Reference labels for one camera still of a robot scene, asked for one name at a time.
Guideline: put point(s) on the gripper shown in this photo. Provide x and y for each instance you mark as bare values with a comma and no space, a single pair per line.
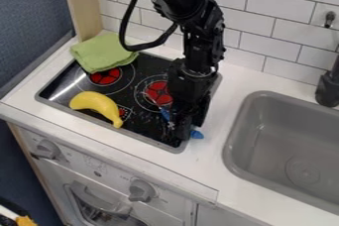
192,84

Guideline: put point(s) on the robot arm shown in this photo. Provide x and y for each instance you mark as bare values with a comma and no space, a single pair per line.
190,2

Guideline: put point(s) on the blue fork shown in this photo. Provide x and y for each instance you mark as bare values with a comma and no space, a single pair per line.
165,113

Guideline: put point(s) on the toy stove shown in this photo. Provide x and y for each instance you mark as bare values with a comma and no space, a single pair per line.
110,84

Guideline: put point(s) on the toy sink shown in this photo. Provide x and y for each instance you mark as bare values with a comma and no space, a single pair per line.
282,150

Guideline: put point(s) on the yellow toy banana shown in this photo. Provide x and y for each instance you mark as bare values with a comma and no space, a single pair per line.
95,102

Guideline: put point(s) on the green cloth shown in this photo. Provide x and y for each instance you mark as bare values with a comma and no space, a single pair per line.
101,51

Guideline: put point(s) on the tap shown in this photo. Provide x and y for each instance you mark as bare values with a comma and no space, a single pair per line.
329,86

